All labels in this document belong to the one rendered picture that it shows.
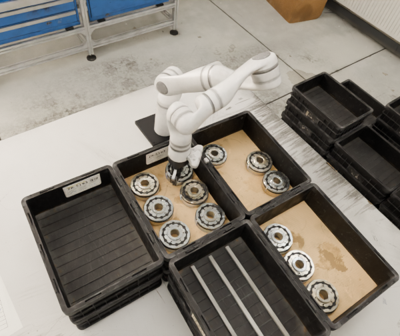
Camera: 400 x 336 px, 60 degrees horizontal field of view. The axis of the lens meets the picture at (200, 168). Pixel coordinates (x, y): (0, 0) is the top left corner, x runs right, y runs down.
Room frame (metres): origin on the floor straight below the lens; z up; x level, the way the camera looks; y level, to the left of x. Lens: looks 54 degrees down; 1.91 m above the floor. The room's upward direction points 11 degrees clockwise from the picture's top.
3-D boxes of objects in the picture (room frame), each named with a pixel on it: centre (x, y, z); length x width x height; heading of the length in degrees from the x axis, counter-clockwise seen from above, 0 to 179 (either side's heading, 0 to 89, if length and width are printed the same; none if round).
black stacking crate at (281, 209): (0.51, -0.43, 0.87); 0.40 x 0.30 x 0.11; 40
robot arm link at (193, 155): (0.72, 0.06, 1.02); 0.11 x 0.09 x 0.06; 85
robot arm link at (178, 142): (0.72, 0.08, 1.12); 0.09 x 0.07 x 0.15; 44
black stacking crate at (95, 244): (0.42, 0.29, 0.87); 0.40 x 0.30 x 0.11; 40
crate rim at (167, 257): (0.62, 0.06, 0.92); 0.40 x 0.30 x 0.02; 40
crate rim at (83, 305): (0.42, 0.29, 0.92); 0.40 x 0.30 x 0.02; 40
